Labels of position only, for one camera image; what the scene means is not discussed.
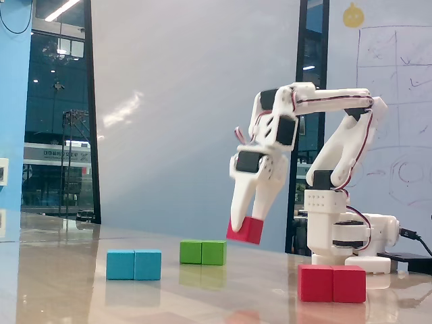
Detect red black gripper servo wire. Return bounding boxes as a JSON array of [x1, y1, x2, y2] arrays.
[[234, 126, 257, 145]]

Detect red rectangular block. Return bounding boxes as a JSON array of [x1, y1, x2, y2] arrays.
[[297, 264, 367, 304]]

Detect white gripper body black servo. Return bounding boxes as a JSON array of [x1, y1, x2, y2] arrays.
[[230, 144, 290, 180]]

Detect black power cable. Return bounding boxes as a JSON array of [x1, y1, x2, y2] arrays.
[[398, 227, 432, 257]]

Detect metal scaffold tower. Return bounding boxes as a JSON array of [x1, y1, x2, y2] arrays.
[[59, 109, 90, 217]]

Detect white fixed gripper jaw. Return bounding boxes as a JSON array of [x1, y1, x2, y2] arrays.
[[252, 155, 290, 221]]

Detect green rectangular block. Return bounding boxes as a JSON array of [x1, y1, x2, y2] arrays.
[[179, 239, 227, 267]]

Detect yellow round sticker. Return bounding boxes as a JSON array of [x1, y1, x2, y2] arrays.
[[342, 2, 366, 28]]

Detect white moving gripper jaw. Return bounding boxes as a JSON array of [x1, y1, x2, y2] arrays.
[[229, 171, 259, 234]]

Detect flat black power adapter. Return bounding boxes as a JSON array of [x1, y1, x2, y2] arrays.
[[377, 251, 432, 274]]

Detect blue rectangular block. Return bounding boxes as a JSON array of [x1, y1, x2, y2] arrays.
[[106, 248, 162, 281]]

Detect thin black hanging cable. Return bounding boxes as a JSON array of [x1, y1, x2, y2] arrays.
[[0, 0, 34, 34]]

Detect small red cube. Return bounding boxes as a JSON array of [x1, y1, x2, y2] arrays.
[[225, 215, 264, 246]]

